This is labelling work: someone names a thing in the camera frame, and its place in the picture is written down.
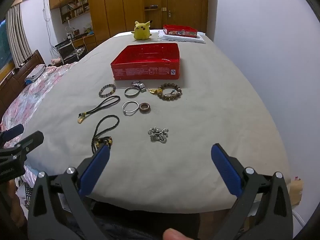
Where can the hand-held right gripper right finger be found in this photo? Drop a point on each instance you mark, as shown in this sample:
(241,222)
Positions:
(225,167)

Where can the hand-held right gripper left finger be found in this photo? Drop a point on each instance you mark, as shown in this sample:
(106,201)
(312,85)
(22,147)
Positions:
(95,170)

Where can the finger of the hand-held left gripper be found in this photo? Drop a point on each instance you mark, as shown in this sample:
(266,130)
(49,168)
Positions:
(15,131)
(30,141)

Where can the thick silver bangle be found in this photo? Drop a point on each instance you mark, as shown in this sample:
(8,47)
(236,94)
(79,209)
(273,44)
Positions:
(127,93)

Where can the large red box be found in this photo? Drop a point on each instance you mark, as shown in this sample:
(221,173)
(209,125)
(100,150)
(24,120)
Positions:
(147,65)

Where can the person's right hand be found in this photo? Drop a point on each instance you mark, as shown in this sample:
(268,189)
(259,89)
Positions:
(175,234)

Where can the pink floral blanket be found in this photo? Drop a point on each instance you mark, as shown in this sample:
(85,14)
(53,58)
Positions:
(37,92)

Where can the dark wooden headboard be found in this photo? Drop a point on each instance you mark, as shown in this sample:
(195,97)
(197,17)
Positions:
(15,77)

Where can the grey folded cloth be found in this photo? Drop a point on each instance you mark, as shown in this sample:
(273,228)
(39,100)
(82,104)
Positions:
(35,75)

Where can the thin silver bangle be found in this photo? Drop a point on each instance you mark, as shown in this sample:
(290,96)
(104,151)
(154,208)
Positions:
(126,110)

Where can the person's dark pants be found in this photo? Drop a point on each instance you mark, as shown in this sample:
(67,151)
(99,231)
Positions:
(140,225)

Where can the brown paper bag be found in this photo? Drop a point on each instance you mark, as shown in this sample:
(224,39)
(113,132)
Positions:
(296,190)

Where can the window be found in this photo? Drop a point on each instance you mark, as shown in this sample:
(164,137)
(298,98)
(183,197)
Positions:
(5,47)

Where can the black metal chair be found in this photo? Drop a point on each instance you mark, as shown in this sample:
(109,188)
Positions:
(67,51)

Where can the silver wristwatch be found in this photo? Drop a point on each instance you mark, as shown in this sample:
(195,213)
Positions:
(139,84)

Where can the striped beige curtain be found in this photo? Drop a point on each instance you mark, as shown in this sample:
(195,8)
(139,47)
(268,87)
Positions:
(18,35)

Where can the wooden desk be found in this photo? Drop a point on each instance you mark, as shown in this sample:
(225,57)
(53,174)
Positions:
(87,40)

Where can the white folded towel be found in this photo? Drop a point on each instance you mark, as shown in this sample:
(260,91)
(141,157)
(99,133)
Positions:
(182,38)

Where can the wooden bookshelf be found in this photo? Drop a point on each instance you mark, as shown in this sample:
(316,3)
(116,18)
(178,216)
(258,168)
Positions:
(75,8)

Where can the red printed box lid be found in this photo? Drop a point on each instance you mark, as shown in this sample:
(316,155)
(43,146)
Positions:
(180,31)

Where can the yellow plush toy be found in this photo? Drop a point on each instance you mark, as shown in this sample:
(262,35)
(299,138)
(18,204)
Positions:
(142,31)

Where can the wooden wardrobe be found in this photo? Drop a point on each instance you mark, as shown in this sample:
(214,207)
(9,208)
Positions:
(112,7)

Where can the wooden door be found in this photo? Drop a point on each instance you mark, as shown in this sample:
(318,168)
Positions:
(187,2)

